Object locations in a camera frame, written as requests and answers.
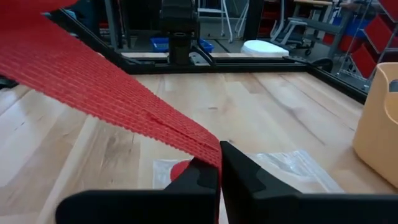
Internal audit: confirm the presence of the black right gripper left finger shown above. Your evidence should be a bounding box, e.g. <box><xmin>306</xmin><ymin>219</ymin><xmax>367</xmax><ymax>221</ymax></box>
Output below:
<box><xmin>55</xmin><ymin>157</ymin><xmax>220</xmax><ymax>224</ymax></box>

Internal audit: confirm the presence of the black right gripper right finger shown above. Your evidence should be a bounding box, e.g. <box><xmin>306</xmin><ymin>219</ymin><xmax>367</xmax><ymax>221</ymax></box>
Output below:
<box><xmin>220</xmin><ymin>140</ymin><xmax>398</xmax><ymax>224</ymax></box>

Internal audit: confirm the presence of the clear plastic zip bag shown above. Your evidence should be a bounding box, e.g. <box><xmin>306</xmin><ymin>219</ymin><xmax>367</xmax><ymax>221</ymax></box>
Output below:
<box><xmin>152</xmin><ymin>149</ymin><xmax>345</xmax><ymax>194</ymax></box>

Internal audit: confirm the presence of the red elastic bandage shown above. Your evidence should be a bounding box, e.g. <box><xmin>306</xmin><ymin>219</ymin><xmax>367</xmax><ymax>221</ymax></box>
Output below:
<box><xmin>0</xmin><ymin>0</ymin><xmax>223</xmax><ymax>183</ymax></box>

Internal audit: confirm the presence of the yellow plastic bin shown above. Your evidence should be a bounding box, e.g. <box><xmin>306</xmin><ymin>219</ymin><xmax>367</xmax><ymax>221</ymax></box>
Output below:
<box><xmin>353</xmin><ymin>62</ymin><xmax>398</xmax><ymax>190</ymax></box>

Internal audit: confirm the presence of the metal storage rack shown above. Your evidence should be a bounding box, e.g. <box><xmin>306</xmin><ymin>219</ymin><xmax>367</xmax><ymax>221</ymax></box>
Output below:
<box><xmin>337</xmin><ymin>0</ymin><xmax>398</xmax><ymax>91</ymax></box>

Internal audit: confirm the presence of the white trash can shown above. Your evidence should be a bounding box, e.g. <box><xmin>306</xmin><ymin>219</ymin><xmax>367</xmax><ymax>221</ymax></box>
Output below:
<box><xmin>241</xmin><ymin>39</ymin><xmax>290</xmax><ymax>58</ymax></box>

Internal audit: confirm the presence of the blue plastic crate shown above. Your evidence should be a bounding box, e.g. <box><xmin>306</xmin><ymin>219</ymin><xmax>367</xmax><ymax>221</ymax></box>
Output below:
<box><xmin>150</xmin><ymin>37</ymin><xmax>215</xmax><ymax>54</ymax></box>

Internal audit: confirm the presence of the red plastic bin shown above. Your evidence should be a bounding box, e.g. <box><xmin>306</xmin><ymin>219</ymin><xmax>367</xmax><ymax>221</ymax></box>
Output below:
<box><xmin>350</xmin><ymin>43</ymin><xmax>379</xmax><ymax>79</ymax></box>
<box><xmin>363</xmin><ymin>14</ymin><xmax>398</xmax><ymax>52</ymax></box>

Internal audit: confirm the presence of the white metal stool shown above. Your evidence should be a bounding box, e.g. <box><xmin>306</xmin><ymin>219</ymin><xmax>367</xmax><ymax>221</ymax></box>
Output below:
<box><xmin>197</xmin><ymin>0</ymin><xmax>234</xmax><ymax>44</ymax></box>

